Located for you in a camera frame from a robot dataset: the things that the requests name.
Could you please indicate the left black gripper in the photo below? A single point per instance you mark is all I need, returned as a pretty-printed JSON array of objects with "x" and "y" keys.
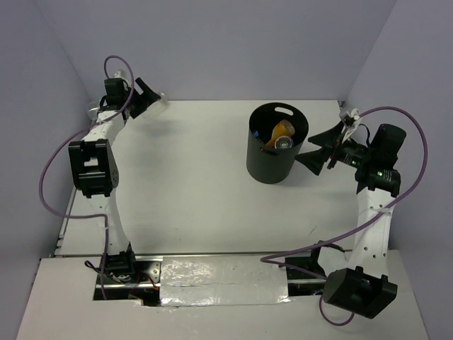
[{"x": 147, "y": 98}]

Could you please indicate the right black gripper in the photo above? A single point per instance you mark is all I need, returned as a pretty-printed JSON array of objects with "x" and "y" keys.
[{"x": 328, "y": 139}]

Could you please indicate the clear square plastic bottle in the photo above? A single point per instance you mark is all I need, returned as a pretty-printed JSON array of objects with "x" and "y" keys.
[{"x": 159, "y": 105}]

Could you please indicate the clear bottle blue cap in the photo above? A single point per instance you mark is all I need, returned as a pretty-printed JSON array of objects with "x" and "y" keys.
[{"x": 283, "y": 142}]

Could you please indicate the orange juice bottle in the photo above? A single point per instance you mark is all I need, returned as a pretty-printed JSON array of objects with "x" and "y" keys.
[{"x": 283, "y": 128}]

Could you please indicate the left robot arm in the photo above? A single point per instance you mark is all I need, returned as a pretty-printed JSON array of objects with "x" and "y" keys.
[{"x": 95, "y": 172}]

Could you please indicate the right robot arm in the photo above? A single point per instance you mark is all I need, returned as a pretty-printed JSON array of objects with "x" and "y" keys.
[{"x": 359, "y": 282}]

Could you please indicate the black round bin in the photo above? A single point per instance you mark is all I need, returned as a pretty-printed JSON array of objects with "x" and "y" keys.
[{"x": 267, "y": 164}]

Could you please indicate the silver foil tape patch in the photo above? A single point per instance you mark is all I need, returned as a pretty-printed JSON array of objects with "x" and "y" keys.
[{"x": 204, "y": 281}]

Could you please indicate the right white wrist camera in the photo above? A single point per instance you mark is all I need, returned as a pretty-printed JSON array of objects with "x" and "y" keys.
[{"x": 351, "y": 120}]

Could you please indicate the aluminium mounting rail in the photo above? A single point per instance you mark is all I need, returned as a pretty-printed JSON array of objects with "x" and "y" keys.
[{"x": 144, "y": 287}]

